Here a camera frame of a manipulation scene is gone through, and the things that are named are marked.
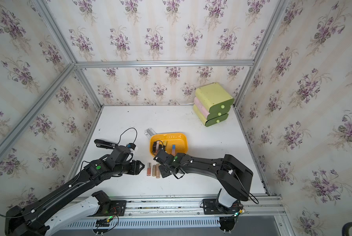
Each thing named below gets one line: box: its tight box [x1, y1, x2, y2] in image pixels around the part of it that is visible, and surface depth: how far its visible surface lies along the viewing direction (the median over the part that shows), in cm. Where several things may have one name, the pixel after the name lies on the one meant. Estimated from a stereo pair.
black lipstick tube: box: [152, 141, 157, 153], surface depth 97 cm
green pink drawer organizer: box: [192, 82, 235, 127], surface depth 101 cm
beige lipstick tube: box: [152, 164, 156, 177], surface depth 87 cm
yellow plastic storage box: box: [149, 132, 189, 158], surface depth 100 cm
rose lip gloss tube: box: [146, 162, 152, 177], surface depth 87 cm
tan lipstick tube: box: [155, 163, 160, 179], surface depth 85 cm
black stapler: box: [93, 139, 118, 149], surface depth 95 cm
